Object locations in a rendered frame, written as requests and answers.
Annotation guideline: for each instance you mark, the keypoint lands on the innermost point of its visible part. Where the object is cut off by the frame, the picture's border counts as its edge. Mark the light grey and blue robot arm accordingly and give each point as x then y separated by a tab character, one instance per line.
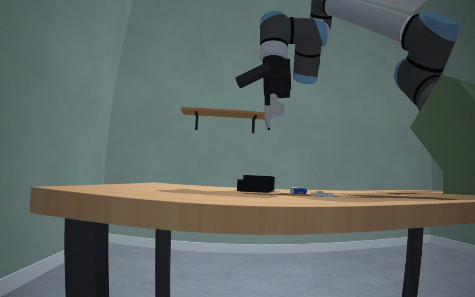
429	38

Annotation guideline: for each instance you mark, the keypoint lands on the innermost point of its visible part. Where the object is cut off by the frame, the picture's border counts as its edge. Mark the black rack of three labelled bins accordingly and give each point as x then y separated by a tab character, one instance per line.
253	183

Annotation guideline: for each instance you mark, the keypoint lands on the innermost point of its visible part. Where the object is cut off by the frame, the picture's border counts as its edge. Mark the blue aa battery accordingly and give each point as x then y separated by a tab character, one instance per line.
298	191

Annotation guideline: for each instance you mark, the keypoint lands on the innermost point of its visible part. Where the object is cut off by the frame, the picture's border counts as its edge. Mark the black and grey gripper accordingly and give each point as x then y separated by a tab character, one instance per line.
276	84

